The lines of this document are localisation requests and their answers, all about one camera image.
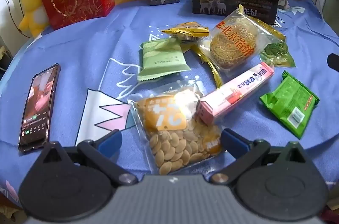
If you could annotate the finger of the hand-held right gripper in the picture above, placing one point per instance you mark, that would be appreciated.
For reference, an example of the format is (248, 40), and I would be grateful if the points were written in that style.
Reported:
(334, 61)

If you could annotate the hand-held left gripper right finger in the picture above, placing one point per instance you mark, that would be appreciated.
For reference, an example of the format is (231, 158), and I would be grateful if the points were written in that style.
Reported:
(233, 141)

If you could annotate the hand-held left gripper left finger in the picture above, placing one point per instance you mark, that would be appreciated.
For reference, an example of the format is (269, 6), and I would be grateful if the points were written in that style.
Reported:
(111, 139)

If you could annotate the long pink carton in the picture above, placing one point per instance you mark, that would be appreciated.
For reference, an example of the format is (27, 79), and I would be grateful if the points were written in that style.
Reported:
(233, 94)

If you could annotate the dark green pickle packet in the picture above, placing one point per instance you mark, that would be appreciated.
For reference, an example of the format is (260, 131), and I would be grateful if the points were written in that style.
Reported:
(278, 54)

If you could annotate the pumpkin seed packet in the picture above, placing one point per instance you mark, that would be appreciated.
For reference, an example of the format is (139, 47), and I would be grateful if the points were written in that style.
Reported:
(172, 133)

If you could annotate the bright green snack packet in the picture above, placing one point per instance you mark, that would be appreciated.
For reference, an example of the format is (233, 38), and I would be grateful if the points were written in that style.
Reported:
(288, 104)

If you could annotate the light green snack packet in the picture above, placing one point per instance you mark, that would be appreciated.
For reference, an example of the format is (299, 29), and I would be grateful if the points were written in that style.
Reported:
(161, 57)

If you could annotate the clear sesame cake packet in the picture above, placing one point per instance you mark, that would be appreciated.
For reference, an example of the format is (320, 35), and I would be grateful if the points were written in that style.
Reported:
(233, 43)

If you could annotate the yellow snack packet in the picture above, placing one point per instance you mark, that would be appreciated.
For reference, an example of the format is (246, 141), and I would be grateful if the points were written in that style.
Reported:
(185, 30)

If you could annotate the blue printed tablecloth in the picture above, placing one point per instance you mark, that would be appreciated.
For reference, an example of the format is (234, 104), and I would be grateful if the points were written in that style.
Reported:
(79, 75)

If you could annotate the black smartphone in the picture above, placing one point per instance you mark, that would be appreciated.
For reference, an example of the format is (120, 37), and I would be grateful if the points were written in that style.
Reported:
(37, 107)

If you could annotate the yellow duck plush toy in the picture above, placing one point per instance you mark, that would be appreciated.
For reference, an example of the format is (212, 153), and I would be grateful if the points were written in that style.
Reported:
(30, 1)

